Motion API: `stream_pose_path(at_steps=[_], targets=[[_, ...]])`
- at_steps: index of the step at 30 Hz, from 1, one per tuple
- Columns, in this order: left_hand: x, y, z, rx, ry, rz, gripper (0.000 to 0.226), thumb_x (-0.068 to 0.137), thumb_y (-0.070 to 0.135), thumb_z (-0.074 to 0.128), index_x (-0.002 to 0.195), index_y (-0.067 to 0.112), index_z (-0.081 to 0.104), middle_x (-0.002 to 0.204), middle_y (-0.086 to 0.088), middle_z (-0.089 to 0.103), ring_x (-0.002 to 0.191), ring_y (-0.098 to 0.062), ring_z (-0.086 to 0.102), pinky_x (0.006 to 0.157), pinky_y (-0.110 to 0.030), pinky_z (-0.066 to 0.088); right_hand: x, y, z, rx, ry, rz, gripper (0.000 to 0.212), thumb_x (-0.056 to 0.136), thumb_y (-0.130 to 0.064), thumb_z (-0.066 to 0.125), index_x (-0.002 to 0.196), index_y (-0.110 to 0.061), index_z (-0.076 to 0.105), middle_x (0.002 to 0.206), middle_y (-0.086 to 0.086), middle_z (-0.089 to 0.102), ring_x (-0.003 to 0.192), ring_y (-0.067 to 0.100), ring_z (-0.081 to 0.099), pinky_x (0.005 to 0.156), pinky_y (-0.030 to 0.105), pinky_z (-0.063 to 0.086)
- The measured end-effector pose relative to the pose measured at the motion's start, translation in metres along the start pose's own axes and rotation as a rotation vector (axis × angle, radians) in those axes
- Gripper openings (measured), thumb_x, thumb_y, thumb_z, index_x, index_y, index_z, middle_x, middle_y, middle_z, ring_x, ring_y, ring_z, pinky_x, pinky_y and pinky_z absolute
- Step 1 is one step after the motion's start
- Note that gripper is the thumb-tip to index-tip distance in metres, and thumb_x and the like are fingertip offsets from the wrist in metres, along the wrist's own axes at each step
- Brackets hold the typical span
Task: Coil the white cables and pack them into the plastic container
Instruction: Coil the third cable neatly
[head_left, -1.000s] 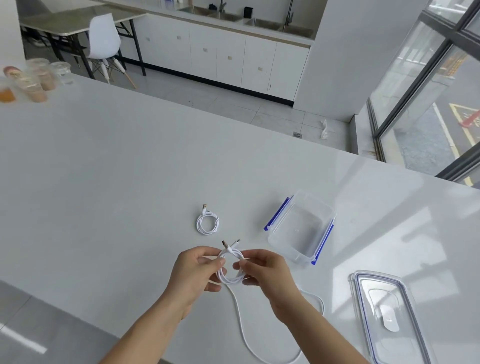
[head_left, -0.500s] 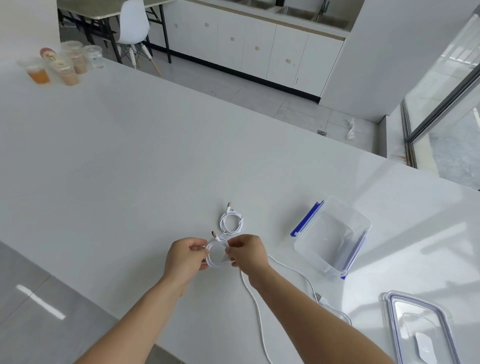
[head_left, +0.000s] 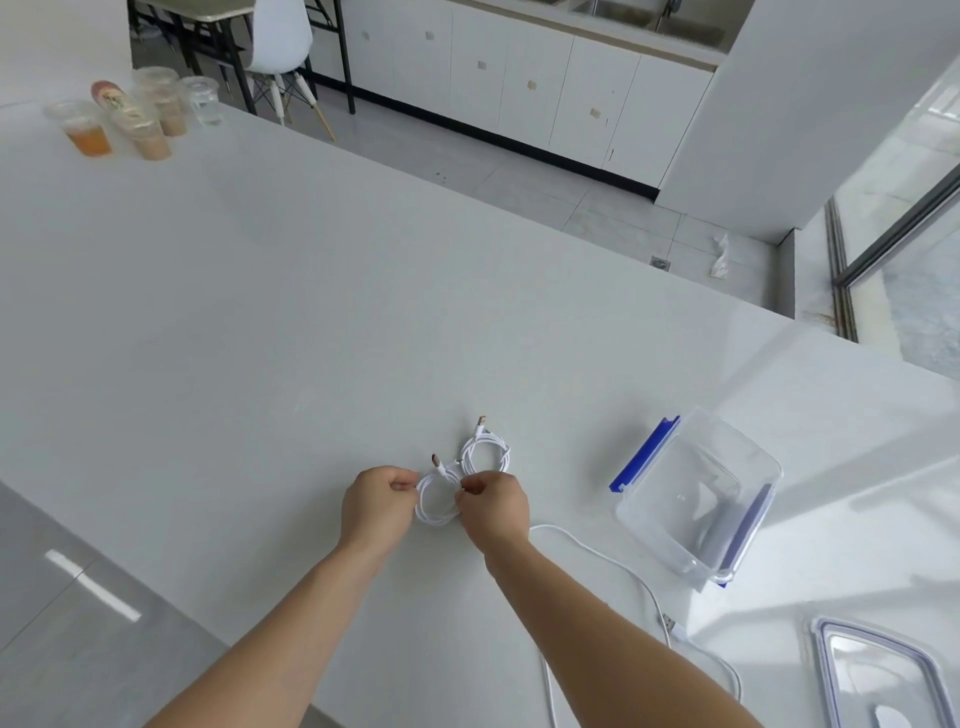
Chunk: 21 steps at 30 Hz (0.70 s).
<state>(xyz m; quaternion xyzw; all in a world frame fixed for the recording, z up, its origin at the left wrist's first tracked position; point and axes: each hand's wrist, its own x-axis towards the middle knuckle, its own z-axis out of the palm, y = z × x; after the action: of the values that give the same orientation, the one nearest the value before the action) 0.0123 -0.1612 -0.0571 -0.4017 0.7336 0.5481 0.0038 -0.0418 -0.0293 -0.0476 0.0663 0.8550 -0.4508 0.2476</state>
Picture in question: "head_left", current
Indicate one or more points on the person's right hand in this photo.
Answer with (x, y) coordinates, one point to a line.
(495, 514)

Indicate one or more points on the person's left hand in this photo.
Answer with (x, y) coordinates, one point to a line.
(375, 514)

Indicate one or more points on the clear container with blue clips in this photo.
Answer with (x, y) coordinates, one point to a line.
(697, 495)

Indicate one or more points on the clear container lid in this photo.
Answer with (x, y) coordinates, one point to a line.
(862, 675)

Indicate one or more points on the person's right forearm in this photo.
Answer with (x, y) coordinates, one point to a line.
(607, 652)

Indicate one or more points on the person's left forearm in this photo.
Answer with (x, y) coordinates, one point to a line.
(277, 645)

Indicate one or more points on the crumpled white paper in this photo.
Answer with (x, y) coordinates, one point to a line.
(720, 255)

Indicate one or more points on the plastic cup brown drink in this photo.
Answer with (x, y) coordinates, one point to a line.
(169, 112)
(150, 142)

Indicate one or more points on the white kitchen cabinet counter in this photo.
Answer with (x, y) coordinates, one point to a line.
(525, 75)

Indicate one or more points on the plastic cup orange drink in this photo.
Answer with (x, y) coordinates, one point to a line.
(90, 139)

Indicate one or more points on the white plastic chair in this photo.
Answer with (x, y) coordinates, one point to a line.
(277, 37)

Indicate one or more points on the brown printed bottle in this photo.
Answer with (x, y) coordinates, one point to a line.
(105, 91)

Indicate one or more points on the steel sink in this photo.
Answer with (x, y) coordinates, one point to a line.
(690, 31)

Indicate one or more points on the beige table black legs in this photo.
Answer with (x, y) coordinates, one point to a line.
(210, 6)

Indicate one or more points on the dark window frame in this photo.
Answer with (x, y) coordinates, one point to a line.
(851, 274)

